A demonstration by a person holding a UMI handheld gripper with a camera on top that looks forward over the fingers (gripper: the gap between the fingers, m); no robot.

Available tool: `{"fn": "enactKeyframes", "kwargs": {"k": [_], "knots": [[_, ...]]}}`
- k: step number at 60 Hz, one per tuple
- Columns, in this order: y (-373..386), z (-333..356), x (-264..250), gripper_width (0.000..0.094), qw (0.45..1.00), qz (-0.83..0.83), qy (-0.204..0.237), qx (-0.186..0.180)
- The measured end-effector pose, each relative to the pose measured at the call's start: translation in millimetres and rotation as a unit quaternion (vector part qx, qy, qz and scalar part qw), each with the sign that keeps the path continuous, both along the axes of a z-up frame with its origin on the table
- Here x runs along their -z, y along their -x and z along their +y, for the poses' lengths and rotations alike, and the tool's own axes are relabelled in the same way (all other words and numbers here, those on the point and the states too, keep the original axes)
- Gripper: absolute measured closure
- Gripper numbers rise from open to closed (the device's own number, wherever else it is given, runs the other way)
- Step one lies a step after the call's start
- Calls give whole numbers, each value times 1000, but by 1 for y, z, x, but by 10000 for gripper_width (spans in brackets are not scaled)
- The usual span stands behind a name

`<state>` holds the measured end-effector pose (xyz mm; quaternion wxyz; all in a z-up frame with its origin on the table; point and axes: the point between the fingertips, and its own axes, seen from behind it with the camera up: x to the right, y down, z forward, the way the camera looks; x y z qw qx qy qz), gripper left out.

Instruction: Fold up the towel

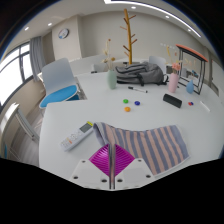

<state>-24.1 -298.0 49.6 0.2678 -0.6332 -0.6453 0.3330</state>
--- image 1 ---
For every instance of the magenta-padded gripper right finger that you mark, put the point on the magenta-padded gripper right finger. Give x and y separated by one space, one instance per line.
122 160

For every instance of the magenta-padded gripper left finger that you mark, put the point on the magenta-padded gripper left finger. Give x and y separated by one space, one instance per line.
100 160

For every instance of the striped pink and blue towel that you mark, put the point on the striped pink and blue towel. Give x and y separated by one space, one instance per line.
156 145

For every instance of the white remote control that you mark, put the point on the white remote control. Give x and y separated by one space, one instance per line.
75 136

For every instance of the orange round magnet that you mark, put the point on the orange round magnet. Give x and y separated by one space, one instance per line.
127 109

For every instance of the blue round magnet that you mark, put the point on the blue round magnet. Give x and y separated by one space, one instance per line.
137 103

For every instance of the green round magnet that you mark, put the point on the green round magnet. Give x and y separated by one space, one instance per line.
125 100

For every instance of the black marker pen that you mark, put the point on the black marker pen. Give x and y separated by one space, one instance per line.
137 89

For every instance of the white chair with blue cushion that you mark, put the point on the white chair with blue cushion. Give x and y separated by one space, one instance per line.
58 95

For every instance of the black oblong case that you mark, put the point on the black oblong case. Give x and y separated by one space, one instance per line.
172 100

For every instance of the green vase with dried flowers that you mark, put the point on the green vase with dried flowers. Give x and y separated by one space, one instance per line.
112 80

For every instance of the red and blue small magnets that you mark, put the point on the red and blue small magnets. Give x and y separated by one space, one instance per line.
190 103

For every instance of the grey backpack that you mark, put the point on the grey backpack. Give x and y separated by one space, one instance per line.
140 73

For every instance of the pink vase with flowers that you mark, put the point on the pink vase with flowers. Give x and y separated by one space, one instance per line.
173 84

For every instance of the small white bar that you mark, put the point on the small white bar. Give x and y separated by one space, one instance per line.
204 106

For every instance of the small blue vase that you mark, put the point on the small blue vase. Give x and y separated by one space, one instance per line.
190 87

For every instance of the small white side table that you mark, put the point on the small white side table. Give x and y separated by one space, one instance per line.
8 115

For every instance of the white plastic chair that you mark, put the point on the white plastic chair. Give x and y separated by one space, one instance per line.
158 61

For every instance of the grey curtain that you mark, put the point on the grey curtain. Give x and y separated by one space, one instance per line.
36 56

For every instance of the large window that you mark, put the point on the large window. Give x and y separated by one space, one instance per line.
11 76

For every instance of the yellow wooden coat stand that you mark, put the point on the yellow wooden coat stand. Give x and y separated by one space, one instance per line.
128 36

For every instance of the black-framed orange-topped side table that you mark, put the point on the black-framed orange-topped side table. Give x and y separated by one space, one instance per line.
193 53

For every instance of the ceiling lights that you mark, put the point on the ceiling lights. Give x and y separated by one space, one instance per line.
133 7

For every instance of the round wall clock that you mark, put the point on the round wall clock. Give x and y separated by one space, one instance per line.
63 33

